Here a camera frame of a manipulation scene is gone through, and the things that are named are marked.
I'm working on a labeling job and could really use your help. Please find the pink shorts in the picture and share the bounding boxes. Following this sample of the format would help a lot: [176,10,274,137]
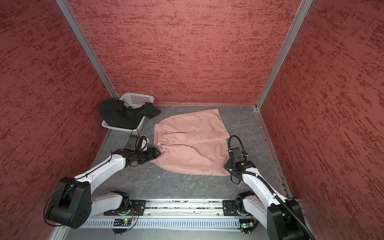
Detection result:
[152,109,230,177]

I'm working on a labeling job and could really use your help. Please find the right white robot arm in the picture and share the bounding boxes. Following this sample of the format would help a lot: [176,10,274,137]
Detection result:
[224,157,312,240]

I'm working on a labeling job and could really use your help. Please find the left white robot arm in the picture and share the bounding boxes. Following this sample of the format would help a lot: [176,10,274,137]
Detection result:
[43,147,161,229]

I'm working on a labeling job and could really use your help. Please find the black shorts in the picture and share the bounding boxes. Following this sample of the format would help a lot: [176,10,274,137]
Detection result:
[99,99,161,130]

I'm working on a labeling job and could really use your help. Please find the right circuit board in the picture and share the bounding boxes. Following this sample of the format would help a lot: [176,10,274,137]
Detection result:
[239,219,256,233]

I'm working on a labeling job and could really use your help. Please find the circuit board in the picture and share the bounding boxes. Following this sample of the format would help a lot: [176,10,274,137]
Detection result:
[239,219,256,233]
[113,219,132,228]

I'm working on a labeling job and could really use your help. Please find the white plastic laundry basket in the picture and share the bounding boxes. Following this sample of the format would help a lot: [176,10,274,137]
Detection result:
[101,93,155,136]

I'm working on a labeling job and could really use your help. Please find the left circuit board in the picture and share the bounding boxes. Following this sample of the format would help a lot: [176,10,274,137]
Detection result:
[113,219,132,228]

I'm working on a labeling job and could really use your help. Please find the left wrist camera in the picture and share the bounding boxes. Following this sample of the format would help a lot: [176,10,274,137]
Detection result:
[125,135,149,152]

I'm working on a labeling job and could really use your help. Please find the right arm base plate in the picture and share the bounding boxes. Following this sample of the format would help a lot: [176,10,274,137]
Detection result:
[223,198,249,217]

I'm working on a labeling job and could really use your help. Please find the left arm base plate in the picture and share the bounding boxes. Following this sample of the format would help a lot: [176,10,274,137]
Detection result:
[103,200,147,217]

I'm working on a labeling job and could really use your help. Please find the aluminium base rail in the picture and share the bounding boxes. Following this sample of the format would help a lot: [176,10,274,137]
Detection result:
[89,197,305,218]

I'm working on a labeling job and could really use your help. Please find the white slotted cable duct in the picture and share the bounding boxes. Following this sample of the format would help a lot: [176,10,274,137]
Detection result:
[80,218,241,229]

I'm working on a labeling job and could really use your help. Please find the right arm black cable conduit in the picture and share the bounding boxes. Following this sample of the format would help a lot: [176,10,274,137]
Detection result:
[227,134,316,240]

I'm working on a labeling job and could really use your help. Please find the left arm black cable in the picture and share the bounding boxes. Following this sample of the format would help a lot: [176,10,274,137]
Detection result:
[43,127,142,227]

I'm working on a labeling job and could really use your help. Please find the left aluminium corner post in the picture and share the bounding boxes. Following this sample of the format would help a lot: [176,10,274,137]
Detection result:
[56,0,119,99]

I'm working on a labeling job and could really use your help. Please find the aluminium corner post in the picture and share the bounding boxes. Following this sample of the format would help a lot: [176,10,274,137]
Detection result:
[256,0,313,111]
[56,0,119,99]

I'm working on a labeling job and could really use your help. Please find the right aluminium corner post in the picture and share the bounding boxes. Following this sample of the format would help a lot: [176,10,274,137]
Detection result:
[256,0,313,111]

